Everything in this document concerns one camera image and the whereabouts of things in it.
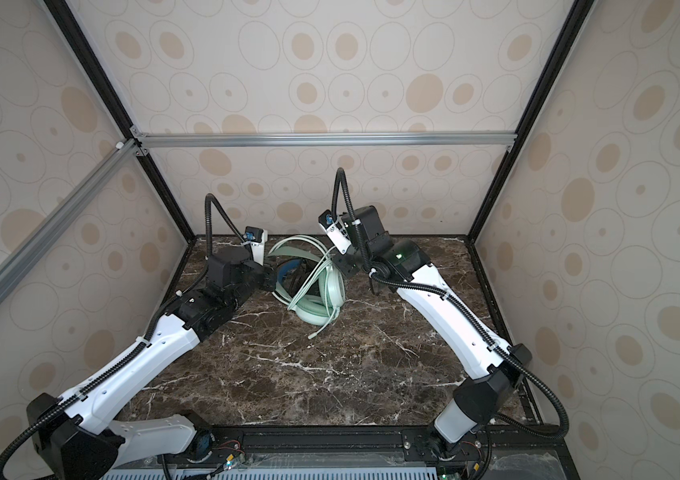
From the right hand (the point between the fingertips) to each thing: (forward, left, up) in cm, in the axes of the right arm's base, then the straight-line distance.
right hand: (344, 246), depth 73 cm
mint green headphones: (-14, +6, -6) cm, 16 cm away
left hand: (-1, +16, -1) cm, 16 cm away
